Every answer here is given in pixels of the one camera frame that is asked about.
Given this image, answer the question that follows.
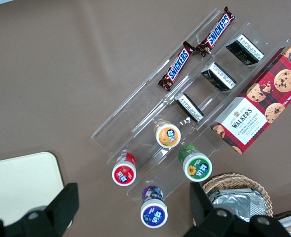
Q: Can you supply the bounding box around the cream white plastic tray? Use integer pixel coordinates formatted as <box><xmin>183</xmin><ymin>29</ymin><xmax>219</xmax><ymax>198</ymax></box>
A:
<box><xmin>0</xmin><ymin>152</ymin><xmax>73</xmax><ymax>229</ymax></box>

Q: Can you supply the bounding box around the red gum jar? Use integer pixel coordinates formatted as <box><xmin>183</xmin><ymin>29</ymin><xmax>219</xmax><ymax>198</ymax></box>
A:
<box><xmin>111</xmin><ymin>152</ymin><xmax>137</xmax><ymax>186</ymax></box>

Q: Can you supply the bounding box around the black chocolate box white label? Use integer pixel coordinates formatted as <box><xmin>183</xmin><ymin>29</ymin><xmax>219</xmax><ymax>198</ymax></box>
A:
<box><xmin>225</xmin><ymin>34</ymin><xmax>264</xmax><ymax>67</ymax></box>
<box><xmin>201</xmin><ymin>61</ymin><xmax>237</xmax><ymax>92</ymax></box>
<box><xmin>175</xmin><ymin>93</ymin><xmax>205</xmax><ymax>123</ymax></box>

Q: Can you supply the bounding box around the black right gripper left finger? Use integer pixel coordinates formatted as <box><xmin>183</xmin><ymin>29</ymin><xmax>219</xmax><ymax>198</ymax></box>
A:
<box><xmin>0</xmin><ymin>182</ymin><xmax>80</xmax><ymax>237</ymax></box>

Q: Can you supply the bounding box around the Snickers chocolate bar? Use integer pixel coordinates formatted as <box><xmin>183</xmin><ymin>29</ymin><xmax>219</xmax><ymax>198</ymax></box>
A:
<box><xmin>159</xmin><ymin>41</ymin><xmax>195</xmax><ymax>92</ymax></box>
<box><xmin>196</xmin><ymin>6</ymin><xmax>236</xmax><ymax>57</ymax></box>

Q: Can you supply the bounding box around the orange gum jar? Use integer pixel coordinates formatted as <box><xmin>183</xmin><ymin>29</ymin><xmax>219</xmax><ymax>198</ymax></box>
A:
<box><xmin>154</xmin><ymin>120</ymin><xmax>182</xmax><ymax>148</ymax></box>

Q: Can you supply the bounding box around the silver foil tray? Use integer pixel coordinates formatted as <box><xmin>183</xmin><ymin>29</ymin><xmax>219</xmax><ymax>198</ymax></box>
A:
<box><xmin>206</xmin><ymin>188</ymin><xmax>260</xmax><ymax>223</ymax></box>

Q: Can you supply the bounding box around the red Walkers shortbread box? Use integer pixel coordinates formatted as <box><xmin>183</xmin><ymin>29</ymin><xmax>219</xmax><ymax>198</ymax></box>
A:
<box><xmin>209</xmin><ymin>43</ymin><xmax>291</xmax><ymax>155</ymax></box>

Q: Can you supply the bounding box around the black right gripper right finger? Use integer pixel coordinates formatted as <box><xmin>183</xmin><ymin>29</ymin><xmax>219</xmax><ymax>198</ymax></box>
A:
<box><xmin>182</xmin><ymin>182</ymin><xmax>291</xmax><ymax>237</ymax></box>

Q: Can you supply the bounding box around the green gum jar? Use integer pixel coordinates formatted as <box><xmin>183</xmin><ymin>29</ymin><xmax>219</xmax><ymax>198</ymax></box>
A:
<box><xmin>178</xmin><ymin>145</ymin><xmax>213</xmax><ymax>183</ymax></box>

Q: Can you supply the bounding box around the light tan wicker basket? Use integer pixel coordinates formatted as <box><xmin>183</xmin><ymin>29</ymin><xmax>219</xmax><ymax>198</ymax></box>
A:
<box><xmin>201</xmin><ymin>173</ymin><xmax>274</xmax><ymax>218</ymax></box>

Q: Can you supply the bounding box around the clear acrylic tiered display stand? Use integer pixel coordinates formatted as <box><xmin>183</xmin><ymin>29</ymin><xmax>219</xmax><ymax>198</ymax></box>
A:
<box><xmin>91</xmin><ymin>8</ymin><xmax>291</xmax><ymax>200</ymax></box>

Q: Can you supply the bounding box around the purple gum jar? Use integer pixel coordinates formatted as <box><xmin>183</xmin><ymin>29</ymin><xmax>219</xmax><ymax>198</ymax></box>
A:
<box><xmin>140</xmin><ymin>186</ymin><xmax>168</xmax><ymax>228</ymax></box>

